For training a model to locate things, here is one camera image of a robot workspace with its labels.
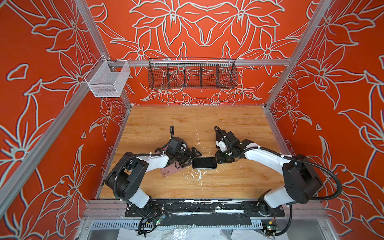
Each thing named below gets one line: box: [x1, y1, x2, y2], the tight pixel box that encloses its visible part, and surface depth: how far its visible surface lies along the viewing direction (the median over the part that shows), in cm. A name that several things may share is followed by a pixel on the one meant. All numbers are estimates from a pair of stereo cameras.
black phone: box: [192, 157, 217, 170], surface depth 89 cm
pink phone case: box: [160, 161, 186, 177], surface depth 86 cm
